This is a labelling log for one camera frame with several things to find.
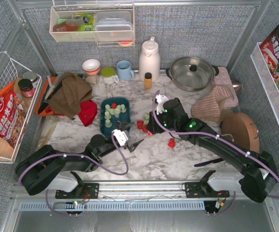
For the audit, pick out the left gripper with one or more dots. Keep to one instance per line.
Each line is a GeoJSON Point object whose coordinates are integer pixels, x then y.
{"type": "Point", "coordinates": [129, 144]}

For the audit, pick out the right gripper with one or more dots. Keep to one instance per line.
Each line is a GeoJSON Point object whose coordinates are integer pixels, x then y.
{"type": "Point", "coordinates": [152, 124]}

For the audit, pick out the green coffee capsule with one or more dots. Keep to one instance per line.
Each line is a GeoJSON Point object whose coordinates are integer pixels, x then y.
{"type": "Point", "coordinates": [123, 108]}
{"type": "Point", "coordinates": [107, 107]}
{"type": "Point", "coordinates": [108, 123]}

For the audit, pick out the teal storage basket tray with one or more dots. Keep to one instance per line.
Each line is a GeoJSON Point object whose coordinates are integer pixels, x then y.
{"type": "Point", "coordinates": [123, 117]}

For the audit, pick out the pink striped towel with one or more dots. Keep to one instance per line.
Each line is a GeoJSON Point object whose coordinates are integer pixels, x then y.
{"type": "Point", "coordinates": [218, 93]}

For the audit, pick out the red cloth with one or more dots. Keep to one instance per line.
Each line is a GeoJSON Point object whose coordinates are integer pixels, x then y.
{"type": "Point", "coordinates": [88, 112]}

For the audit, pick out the brown cloth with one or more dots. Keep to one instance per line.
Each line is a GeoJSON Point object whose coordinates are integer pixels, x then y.
{"type": "Point", "coordinates": [66, 101]}

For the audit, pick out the right arm mounting base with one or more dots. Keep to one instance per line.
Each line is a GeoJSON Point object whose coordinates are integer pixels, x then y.
{"type": "Point", "coordinates": [202, 190]}

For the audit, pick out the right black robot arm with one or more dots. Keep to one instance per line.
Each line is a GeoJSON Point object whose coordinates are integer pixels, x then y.
{"type": "Point", "coordinates": [258, 170]}

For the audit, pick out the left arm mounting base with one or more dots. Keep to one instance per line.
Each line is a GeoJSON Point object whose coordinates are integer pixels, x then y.
{"type": "Point", "coordinates": [86, 190]}

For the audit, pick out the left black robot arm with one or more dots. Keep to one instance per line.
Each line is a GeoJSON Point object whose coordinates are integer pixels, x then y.
{"type": "Point", "coordinates": [50, 169]}

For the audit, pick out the orange spice bottle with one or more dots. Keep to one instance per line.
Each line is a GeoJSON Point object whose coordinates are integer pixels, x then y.
{"type": "Point", "coordinates": [148, 80]}

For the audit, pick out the steel pot with lid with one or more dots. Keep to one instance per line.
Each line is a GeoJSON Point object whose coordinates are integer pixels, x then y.
{"type": "Point", "coordinates": [192, 74]}

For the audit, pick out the white thermos jug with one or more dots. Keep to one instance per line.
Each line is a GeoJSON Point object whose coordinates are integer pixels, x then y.
{"type": "Point", "coordinates": [149, 59]}

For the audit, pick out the pepper grinder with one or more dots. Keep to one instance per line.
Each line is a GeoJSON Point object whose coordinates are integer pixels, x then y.
{"type": "Point", "coordinates": [92, 79]}

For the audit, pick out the green lid white cup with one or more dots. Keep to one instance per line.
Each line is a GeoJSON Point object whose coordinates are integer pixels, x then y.
{"type": "Point", "coordinates": [109, 75]}

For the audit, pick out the pink egg tray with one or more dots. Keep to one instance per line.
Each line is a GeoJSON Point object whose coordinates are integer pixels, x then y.
{"type": "Point", "coordinates": [223, 79]}

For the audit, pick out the round wooden board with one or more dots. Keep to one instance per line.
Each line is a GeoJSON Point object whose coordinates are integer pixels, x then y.
{"type": "Point", "coordinates": [240, 129]}

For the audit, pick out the blue mug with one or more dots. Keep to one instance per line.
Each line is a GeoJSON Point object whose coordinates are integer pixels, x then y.
{"type": "Point", "coordinates": [124, 70]}

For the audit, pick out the white striped bowl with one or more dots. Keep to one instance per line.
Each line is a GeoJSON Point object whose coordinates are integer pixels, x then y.
{"type": "Point", "coordinates": [91, 66]}

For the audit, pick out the orange tray with knives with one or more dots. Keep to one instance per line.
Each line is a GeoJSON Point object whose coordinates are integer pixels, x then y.
{"type": "Point", "coordinates": [42, 108]}

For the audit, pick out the clear plastic containers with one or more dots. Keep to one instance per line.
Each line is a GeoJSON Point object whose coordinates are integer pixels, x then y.
{"type": "Point", "coordinates": [113, 26]}

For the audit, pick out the orange snack bag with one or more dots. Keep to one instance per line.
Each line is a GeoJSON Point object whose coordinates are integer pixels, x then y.
{"type": "Point", "coordinates": [12, 117]}

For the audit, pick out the right white wall basket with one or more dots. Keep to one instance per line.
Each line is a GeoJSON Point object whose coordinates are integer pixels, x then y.
{"type": "Point", "coordinates": [266, 78]}

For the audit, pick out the cream wall shelf basket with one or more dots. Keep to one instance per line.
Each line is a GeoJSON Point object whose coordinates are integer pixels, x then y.
{"type": "Point", "coordinates": [75, 23]}

